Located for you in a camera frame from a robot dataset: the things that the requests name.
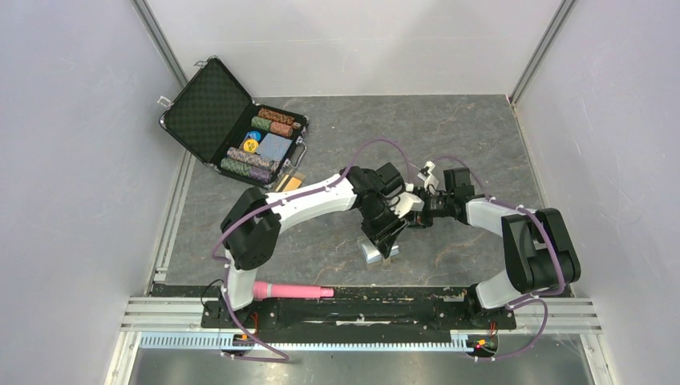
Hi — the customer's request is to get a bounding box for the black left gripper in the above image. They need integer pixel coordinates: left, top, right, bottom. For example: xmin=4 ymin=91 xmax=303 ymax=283
xmin=358 ymin=200 xmax=408 ymax=258

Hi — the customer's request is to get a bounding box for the beige card holder wallet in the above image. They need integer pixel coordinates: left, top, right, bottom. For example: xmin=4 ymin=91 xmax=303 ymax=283
xmin=357 ymin=236 xmax=399 ymax=267

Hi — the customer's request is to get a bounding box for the gold credit card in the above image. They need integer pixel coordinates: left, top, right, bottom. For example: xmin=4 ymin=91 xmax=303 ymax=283
xmin=274 ymin=173 xmax=306 ymax=193

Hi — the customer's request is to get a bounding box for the clear acrylic card tray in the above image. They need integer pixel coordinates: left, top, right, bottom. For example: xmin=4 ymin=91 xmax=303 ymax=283
xmin=270 ymin=171 xmax=306 ymax=193

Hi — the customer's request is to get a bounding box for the pink cylindrical marker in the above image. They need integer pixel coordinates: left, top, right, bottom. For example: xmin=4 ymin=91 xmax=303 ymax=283
xmin=253 ymin=282 xmax=334 ymax=300

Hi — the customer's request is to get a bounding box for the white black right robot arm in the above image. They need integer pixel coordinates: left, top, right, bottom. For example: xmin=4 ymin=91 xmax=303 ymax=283
xmin=407 ymin=168 xmax=581 ymax=327

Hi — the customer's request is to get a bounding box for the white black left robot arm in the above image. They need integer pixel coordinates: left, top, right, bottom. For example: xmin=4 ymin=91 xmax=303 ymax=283
xmin=217 ymin=163 xmax=424 ymax=327

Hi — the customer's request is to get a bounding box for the black poker chip case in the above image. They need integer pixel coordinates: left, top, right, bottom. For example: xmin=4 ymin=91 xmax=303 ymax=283
xmin=160 ymin=56 xmax=309 ymax=188

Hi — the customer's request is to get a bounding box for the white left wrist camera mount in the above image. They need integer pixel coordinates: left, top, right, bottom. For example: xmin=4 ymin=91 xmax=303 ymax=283
xmin=389 ymin=183 xmax=424 ymax=218

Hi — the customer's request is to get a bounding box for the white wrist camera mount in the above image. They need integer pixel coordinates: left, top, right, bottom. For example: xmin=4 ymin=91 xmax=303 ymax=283
xmin=389 ymin=183 xmax=424 ymax=218
xmin=417 ymin=160 xmax=439 ymax=193

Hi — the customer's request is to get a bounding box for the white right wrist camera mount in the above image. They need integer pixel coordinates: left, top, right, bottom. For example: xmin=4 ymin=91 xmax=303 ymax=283
xmin=417 ymin=160 xmax=439 ymax=193

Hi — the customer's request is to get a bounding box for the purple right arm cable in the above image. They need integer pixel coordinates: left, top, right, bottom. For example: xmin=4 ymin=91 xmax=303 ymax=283
xmin=432 ymin=155 xmax=569 ymax=361

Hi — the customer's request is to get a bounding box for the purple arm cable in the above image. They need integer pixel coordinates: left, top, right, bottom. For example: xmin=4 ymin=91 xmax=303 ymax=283
xmin=432 ymin=155 xmax=569 ymax=361
xmin=211 ymin=139 xmax=415 ymax=363

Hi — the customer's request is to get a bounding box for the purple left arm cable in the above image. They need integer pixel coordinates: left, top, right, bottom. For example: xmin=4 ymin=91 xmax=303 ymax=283
xmin=211 ymin=139 xmax=415 ymax=363

